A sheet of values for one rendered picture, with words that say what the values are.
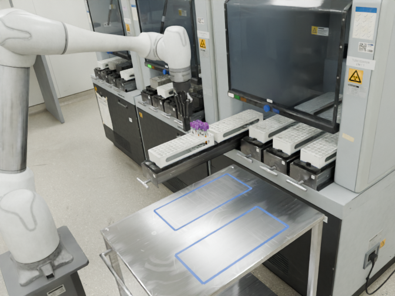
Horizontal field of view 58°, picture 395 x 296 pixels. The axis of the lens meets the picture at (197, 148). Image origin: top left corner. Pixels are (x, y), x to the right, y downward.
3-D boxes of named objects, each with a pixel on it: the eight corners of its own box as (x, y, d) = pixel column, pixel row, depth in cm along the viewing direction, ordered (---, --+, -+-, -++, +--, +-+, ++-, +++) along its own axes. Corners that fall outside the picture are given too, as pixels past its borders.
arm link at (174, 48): (197, 64, 146) (177, 59, 155) (194, 24, 139) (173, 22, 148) (177, 71, 141) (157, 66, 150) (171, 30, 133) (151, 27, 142)
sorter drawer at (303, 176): (380, 125, 185) (382, 109, 181) (407, 134, 175) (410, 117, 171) (281, 181, 150) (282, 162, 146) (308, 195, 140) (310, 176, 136)
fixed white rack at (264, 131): (290, 119, 186) (291, 108, 183) (306, 124, 179) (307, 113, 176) (248, 138, 172) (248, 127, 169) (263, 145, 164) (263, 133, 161)
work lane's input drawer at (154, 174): (253, 127, 197) (252, 112, 193) (271, 135, 187) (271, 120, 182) (134, 180, 162) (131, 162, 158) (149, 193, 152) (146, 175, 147)
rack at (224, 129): (250, 119, 190) (250, 108, 187) (263, 124, 183) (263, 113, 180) (205, 138, 176) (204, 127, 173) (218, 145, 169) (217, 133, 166)
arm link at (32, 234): (20, 272, 116) (-4, 219, 106) (4, 244, 129) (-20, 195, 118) (67, 246, 125) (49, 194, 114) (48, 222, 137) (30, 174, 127)
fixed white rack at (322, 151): (342, 138, 164) (344, 125, 161) (363, 145, 156) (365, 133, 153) (299, 162, 149) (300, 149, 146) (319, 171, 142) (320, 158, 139)
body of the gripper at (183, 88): (168, 79, 151) (170, 100, 156) (178, 84, 145) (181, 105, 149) (183, 74, 155) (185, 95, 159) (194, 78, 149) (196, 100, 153)
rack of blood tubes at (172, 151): (202, 139, 175) (201, 128, 172) (215, 146, 168) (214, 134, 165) (149, 162, 161) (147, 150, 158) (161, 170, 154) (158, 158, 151)
